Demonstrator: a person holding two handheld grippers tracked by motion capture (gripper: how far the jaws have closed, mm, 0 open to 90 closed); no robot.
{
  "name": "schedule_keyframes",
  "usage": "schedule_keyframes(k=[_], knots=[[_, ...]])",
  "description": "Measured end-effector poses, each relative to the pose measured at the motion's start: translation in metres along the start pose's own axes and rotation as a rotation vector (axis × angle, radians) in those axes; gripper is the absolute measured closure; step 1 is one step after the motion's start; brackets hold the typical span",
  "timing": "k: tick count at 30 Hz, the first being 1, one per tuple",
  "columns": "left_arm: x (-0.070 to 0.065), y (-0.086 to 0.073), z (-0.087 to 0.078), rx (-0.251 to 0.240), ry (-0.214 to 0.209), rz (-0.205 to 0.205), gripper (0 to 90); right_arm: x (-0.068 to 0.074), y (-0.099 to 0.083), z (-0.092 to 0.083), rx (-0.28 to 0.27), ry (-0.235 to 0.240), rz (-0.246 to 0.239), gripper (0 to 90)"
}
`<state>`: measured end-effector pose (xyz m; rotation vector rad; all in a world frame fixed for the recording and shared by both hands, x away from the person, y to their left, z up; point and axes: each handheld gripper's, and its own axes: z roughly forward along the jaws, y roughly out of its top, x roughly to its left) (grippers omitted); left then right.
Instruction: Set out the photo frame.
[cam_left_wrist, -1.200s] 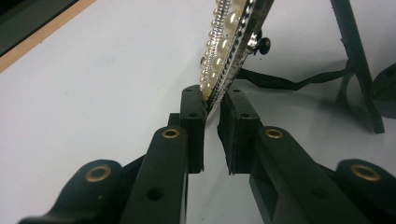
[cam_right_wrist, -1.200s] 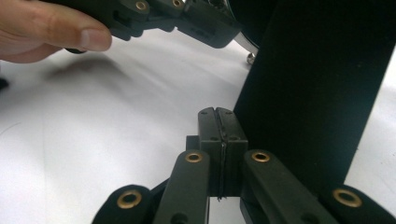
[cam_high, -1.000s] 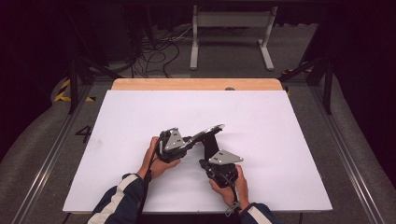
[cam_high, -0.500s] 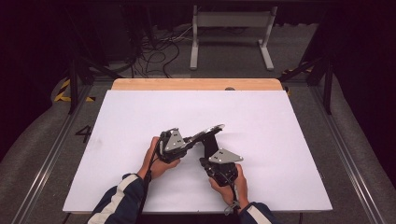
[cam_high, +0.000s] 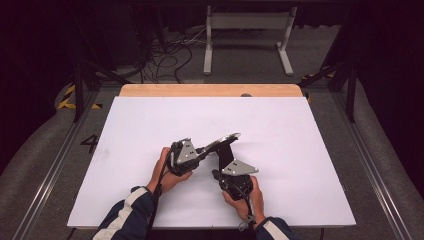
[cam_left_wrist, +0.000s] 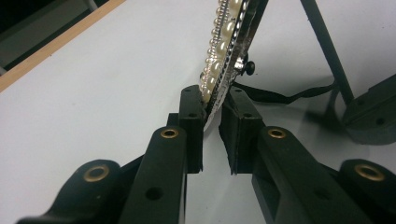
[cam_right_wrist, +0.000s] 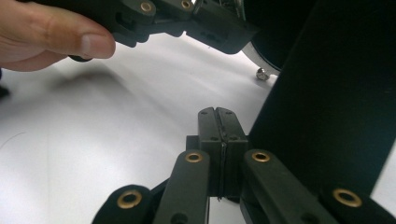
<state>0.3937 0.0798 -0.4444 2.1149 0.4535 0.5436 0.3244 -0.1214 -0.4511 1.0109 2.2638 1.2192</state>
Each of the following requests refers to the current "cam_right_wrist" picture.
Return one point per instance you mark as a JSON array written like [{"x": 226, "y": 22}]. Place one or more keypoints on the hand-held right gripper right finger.
[{"x": 232, "y": 133}]

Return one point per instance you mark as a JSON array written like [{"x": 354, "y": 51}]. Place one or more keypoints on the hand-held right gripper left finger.
[{"x": 208, "y": 133}]

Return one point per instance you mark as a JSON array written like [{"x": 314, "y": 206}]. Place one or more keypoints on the oval silver picture frame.
[{"x": 327, "y": 93}]

